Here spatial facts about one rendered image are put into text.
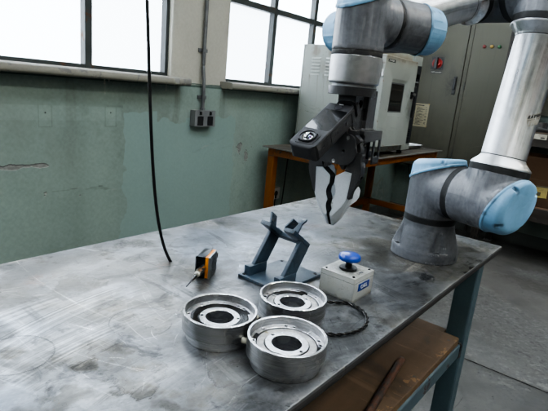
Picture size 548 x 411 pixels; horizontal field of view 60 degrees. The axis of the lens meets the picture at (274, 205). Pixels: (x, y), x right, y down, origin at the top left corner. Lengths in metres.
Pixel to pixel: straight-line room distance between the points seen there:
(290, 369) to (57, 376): 0.27
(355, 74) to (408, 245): 0.52
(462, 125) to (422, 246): 3.42
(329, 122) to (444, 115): 3.87
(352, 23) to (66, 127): 1.73
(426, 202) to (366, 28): 0.50
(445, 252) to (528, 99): 0.36
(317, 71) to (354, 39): 2.40
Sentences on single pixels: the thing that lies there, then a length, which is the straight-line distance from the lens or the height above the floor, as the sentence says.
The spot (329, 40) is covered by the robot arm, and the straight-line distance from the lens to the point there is 0.90.
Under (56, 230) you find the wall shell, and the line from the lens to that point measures 2.34.
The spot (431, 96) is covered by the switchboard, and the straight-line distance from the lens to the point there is 4.58.
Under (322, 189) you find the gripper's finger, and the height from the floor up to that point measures 1.00.
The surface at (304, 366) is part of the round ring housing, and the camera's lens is 0.60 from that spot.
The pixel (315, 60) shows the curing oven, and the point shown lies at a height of 1.33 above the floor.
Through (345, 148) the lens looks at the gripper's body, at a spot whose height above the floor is 1.07.
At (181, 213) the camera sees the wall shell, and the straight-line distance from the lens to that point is 2.73.
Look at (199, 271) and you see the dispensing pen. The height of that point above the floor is 0.82.
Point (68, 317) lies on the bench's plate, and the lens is 0.76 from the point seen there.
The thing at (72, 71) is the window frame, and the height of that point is 1.13.
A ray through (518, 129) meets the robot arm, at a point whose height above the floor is 1.11.
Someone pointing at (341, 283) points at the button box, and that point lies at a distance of 0.84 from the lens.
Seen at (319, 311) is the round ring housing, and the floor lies 0.83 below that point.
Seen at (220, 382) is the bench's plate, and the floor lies 0.80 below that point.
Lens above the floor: 1.15
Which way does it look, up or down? 14 degrees down
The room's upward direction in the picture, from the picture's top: 6 degrees clockwise
